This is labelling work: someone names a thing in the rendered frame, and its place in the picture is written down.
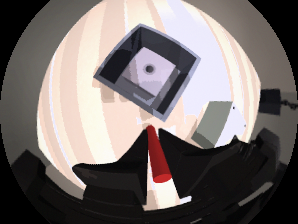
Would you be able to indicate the red peg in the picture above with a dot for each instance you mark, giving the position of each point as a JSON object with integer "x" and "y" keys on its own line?
{"x": 160, "y": 169}

